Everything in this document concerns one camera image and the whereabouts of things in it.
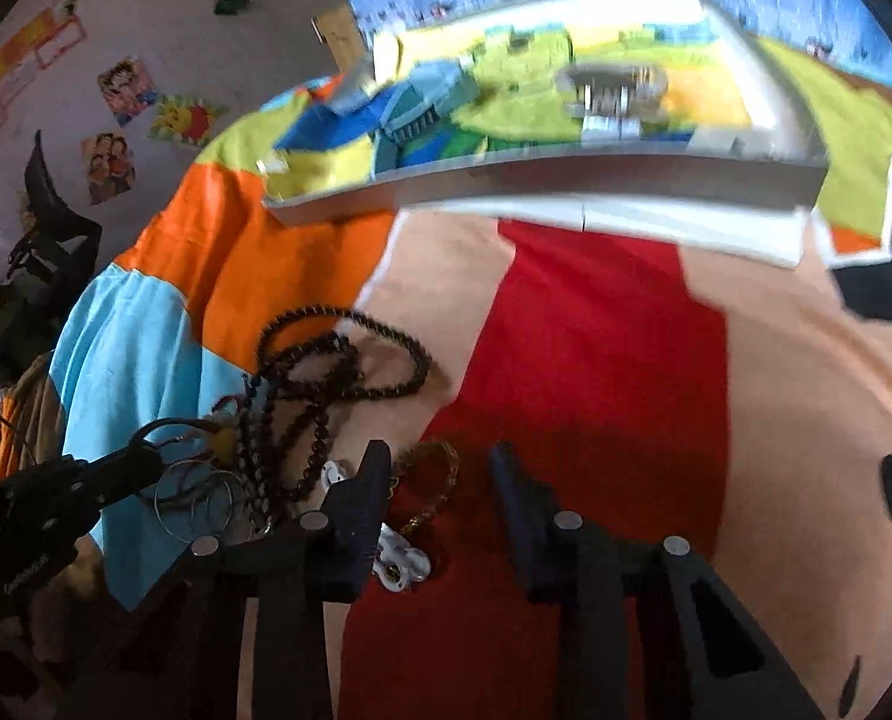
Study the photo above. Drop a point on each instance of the white hair clip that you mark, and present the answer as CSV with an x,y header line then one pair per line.
x,y
393,550

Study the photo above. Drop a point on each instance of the wooden cabinet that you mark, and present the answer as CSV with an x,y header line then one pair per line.
x,y
337,30

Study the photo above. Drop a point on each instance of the white tray with cartoon lining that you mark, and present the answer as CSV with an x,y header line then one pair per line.
x,y
737,135

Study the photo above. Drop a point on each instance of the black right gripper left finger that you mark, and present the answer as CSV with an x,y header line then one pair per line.
x,y
265,601

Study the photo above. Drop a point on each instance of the silver claw hair clip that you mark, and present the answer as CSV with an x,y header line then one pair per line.
x,y
614,91

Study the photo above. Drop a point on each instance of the yellow bear sticker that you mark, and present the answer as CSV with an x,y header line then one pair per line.
x,y
185,119

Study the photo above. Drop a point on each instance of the green wall ornament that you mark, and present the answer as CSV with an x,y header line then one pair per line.
x,y
230,7

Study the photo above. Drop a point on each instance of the colourful patchwork bed cover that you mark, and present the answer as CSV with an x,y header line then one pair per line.
x,y
655,385

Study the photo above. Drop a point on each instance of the anime poster on wall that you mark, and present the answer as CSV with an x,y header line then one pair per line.
x,y
127,90

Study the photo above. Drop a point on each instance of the family cartoon sticker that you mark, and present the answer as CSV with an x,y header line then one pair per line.
x,y
109,166

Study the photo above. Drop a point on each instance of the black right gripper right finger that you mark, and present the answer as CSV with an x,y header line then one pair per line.
x,y
704,655

